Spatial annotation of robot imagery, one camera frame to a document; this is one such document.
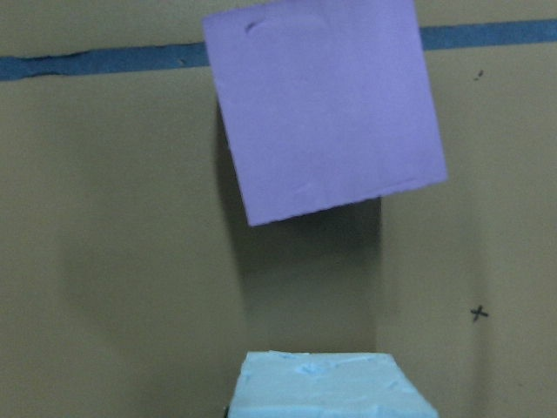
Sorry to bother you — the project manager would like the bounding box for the blue foam block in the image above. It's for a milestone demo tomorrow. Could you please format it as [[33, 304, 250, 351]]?
[[227, 351, 439, 417]]

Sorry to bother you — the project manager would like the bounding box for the purple foam block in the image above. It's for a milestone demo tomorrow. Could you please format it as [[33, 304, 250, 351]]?
[[203, 1, 447, 226]]

